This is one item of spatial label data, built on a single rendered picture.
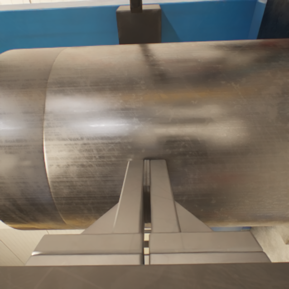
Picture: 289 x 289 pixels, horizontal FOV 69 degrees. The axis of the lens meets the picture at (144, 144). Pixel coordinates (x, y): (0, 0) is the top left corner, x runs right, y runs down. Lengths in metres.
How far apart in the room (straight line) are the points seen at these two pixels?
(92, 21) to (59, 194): 0.49
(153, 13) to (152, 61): 0.32
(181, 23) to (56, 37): 0.32
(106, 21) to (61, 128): 0.46
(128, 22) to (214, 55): 0.33
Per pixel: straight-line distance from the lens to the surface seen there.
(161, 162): 0.15
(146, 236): 4.75
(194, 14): 0.61
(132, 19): 0.51
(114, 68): 0.19
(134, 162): 0.15
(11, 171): 0.20
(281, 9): 0.52
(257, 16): 0.62
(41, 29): 0.65
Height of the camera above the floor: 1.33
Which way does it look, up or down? 1 degrees up
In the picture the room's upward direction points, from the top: 92 degrees counter-clockwise
